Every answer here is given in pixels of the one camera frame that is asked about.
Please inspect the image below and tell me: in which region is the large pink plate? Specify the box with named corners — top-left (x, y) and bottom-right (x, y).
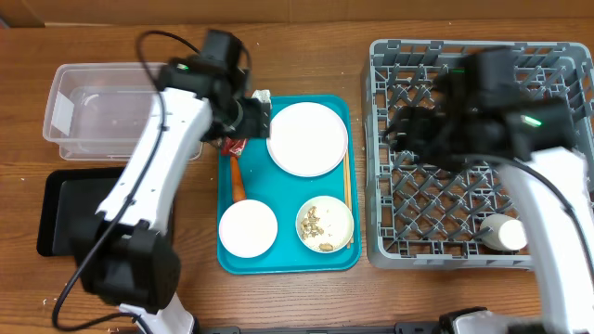
top-left (266, 102), bottom-right (349, 177)

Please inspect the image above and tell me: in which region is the pink bowl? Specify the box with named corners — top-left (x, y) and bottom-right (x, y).
top-left (218, 199), bottom-right (278, 259)

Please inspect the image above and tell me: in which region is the cream plastic cup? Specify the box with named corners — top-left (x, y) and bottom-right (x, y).
top-left (480, 213), bottom-right (527, 251)

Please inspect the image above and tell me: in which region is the white bowl with food scraps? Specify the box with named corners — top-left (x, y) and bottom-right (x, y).
top-left (295, 196), bottom-right (355, 254)

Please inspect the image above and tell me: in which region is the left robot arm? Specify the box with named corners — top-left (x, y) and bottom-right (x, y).
top-left (52, 56), bottom-right (270, 333)

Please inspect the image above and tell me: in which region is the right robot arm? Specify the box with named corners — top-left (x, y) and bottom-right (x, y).
top-left (383, 46), bottom-right (593, 333)

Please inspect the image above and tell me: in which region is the grey dishwasher rack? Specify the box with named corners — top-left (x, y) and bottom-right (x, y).
top-left (362, 39), bottom-right (593, 270)

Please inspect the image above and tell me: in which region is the crumpled white tissue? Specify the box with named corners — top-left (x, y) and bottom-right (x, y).
top-left (252, 89), bottom-right (271, 104)

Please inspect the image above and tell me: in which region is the red snack wrapper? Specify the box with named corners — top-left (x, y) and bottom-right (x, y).
top-left (220, 137), bottom-right (248, 158)

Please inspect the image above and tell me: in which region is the orange carrot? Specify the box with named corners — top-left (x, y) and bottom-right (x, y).
top-left (230, 156), bottom-right (246, 202)

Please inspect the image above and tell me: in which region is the wooden chopstick right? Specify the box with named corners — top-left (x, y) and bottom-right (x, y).
top-left (344, 150), bottom-right (355, 245)

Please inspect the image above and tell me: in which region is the wooden chopstick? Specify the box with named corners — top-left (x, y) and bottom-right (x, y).
top-left (344, 150), bottom-right (355, 245)
top-left (342, 152), bottom-right (352, 250)

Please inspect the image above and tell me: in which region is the wooden chopstick left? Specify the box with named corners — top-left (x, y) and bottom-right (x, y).
top-left (342, 152), bottom-right (352, 250)

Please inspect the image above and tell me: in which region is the clear plastic bin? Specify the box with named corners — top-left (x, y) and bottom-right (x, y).
top-left (42, 62), bottom-right (207, 162)

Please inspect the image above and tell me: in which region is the black plastic tray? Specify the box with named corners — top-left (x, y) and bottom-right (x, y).
top-left (36, 164), bottom-right (174, 258)

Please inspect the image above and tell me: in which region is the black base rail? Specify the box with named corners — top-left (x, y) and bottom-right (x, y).
top-left (199, 321), bottom-right (440, 334)

